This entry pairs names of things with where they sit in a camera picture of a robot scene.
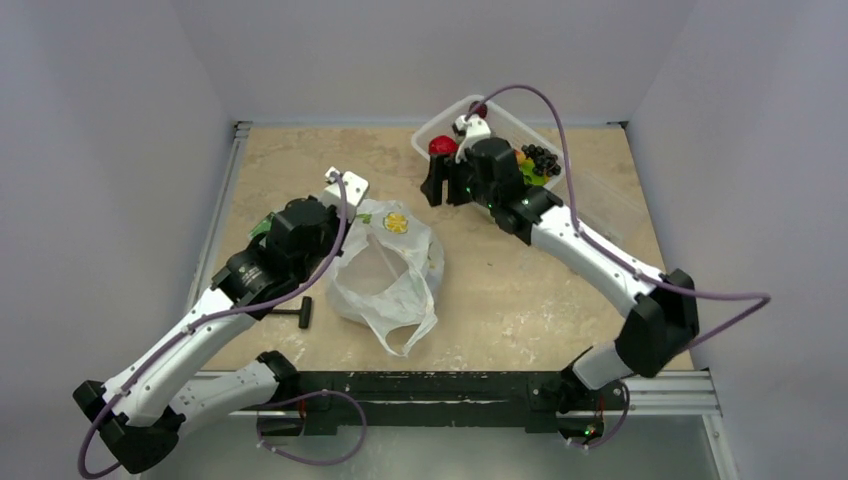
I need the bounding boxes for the bright red fake apple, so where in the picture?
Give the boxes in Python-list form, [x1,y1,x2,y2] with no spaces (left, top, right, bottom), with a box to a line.
[427,135,459,157]

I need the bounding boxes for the black fake grape bunch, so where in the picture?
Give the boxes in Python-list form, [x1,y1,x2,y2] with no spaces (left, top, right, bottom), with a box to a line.
[521,144,562,177]

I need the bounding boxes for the dark red fake fruit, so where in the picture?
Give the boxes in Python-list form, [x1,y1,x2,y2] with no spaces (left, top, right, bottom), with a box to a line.
[468,101,488,119]

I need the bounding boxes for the white plastic bag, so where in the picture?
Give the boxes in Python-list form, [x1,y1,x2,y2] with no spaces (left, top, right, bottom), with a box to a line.
[324,199,445,357]

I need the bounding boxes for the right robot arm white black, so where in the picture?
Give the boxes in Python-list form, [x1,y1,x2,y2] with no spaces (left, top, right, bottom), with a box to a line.
[420,137,699,407]

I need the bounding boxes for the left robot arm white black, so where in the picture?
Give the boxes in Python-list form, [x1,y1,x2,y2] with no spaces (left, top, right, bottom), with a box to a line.
[73,194,359,479]

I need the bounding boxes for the green yellow fake fruit half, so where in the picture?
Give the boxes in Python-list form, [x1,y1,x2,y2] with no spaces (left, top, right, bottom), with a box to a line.
[518,159,550,186]

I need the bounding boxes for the white plastic basket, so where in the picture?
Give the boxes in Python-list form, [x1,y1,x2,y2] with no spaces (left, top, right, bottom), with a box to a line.
[411,94,566,191]

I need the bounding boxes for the clear plastic screw box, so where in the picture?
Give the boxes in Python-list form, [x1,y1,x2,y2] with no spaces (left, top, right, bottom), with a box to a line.
[574,173,648,247]

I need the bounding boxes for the green label screwdriver box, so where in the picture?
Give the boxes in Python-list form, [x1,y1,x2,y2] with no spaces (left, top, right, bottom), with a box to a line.
[248,212,275,241]

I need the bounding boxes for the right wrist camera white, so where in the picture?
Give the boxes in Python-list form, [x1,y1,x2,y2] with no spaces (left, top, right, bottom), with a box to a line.
[453,114,492,164]

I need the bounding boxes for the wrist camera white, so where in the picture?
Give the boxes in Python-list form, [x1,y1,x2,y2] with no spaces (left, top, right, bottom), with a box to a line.
[453,114,492,164]
[318,167,370,222]

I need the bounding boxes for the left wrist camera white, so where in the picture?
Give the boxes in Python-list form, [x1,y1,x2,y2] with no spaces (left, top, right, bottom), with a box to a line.
[318,167,370,222]

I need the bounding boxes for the black T-handle tool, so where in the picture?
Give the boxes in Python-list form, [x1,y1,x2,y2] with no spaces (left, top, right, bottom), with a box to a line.
[270,296,313,330]

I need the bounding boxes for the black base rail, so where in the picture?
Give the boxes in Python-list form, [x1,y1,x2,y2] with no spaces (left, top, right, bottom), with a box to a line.
[235,370,627,439]

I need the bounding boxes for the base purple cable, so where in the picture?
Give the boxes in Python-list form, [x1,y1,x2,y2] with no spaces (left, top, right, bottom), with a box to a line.
[254,390,369,467]

